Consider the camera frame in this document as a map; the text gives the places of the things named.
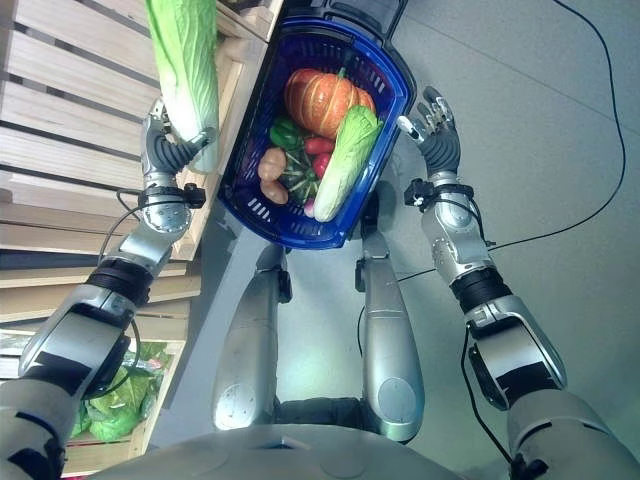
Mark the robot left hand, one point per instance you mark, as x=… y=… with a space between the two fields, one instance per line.
x=161 y=150

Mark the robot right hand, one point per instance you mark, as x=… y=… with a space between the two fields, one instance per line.
x=442 y=147

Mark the large napa cabbage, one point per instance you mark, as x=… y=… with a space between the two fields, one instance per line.
x=187 y=65

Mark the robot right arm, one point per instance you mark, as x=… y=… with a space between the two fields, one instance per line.
x=505 y=330

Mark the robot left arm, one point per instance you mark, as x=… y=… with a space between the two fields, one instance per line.
x=95 y=325

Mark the blue plastic shopping basket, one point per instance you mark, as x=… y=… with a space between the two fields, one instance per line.
x=252 y=165

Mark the green leafy vegetables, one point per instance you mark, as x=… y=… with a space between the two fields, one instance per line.
x=120 y=400

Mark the small napa cabbage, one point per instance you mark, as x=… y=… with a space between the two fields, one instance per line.
x=347 y=160

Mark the wooden slat shelf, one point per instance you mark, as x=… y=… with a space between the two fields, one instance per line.
x=65 y=100

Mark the brown potato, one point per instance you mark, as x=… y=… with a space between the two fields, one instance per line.
x=276 y=191
x=272 y=164

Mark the red tomato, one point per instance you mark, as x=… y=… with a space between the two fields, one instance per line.
x=321 y=165
x=319 y=145

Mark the green bell pepper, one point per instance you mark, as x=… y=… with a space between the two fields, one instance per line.
x=285 y=131

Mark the orange pumpkin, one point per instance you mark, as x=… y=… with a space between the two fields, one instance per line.
x=322 y=102

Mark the pink radish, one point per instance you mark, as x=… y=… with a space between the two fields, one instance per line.
x=309 y=207

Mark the robot right leg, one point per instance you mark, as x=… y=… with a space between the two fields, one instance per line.
x=390 y=340

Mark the robot leg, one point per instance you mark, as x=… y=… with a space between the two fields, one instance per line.
x=247 y=340
x=390 y=340

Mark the robot left leg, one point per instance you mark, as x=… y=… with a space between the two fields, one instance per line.
x=247 y=340

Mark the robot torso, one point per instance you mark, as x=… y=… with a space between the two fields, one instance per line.
x=300 y=455

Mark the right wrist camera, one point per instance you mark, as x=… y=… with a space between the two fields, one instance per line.
x=418 y=192

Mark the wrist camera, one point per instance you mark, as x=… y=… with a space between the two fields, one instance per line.
x=194 y=195
x=418 y=192

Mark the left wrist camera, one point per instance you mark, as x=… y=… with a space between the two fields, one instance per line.
x=194 y=195

